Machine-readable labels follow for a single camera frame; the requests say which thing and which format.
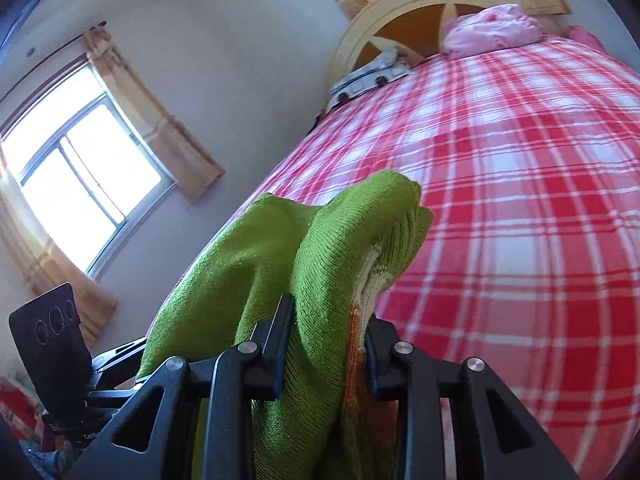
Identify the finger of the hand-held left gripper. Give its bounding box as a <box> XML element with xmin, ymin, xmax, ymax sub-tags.
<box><xmin>84</xmin><ymin>384</ymin><xmax>140</xmax><ymax>411</ymax></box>
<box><xmin>92</xmin><ymin>338</ymin><xmax>149</xmax><ymax>376</ymax></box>

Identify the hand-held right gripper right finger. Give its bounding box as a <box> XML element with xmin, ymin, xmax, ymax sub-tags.
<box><xmin>364</xmin><ymin>317</ymin><xmax>581</xmax><ymax>480</ymax></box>

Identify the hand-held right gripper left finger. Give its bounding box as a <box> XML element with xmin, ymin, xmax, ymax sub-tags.
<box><xmin>65</xmin><ymin>292</ymin><xmax>296</xmax><ymax>480</ymax></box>

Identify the green knitted sweater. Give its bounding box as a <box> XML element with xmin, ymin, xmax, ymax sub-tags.
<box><xmin>136</xmin><ymin>170</ymin><xmax>435</xmax><ymax>480</ymax></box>

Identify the beige side window curtain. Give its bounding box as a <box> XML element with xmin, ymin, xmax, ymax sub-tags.
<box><xmin>82</xmin><ymin>27</ymin><xmax>227</xmax><ymax>202</ymax></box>
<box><xmin>0</xmin><ymin>150</ymin><xmax>120</xmax><ymax>346</ymax></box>

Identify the red printed object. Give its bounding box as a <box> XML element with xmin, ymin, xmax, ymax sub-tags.
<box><xmin>0</xmin><ymin>377</ymin><xmax>43</xmax><ymax>442</ymax></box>

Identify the bed with red plaid sheet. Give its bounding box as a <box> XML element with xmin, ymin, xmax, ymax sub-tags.
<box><xmin>150</xmin><ymin>37</ymin><xmax>640</xmax><ymax>480</ymax></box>

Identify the grey patterned pillow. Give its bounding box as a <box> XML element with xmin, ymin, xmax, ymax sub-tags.
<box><xmin>327</xmin><ymin>45</ymin><xmax>413</xmax><ymax>108</ymax></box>

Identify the cream and brown wooden headboard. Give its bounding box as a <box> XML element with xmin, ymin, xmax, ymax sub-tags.
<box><xmin>327</xmin><ymin>0</ymin><xmax>566</xmax><ymax>93</ymax></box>

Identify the pink pillow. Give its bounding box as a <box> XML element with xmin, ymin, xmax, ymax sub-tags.
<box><xmin>442</xmin><ymin>3</ymin><xmax>543</xmax><ymax>56</ymax></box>

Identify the pink cloth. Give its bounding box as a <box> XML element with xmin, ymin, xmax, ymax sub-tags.
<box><xmin>567</xmin><ymin>25</ymin><xmax>608</xmax><ymax>53</ymax></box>

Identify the side wall window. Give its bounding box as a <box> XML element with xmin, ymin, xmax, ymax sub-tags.
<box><xmin>0</xmin><ymin>57</ymin><xmax>178</xmax><ymax>281</ymax></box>

